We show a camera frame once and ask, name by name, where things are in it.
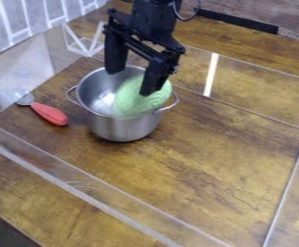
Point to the red handled spatula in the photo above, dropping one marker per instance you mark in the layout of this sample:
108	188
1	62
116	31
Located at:
45	111

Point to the black strip on table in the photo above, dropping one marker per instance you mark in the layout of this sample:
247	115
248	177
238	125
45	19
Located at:
239	21

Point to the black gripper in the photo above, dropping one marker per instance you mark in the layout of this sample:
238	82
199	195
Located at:
146	30

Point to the silver metal pot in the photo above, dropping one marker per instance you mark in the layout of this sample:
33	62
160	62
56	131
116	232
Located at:
94	94

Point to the clear acrylic triangle bracket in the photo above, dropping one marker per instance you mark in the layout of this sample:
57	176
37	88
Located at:
84	46

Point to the green bitter gourd toy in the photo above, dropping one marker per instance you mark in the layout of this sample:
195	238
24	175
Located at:
130	103

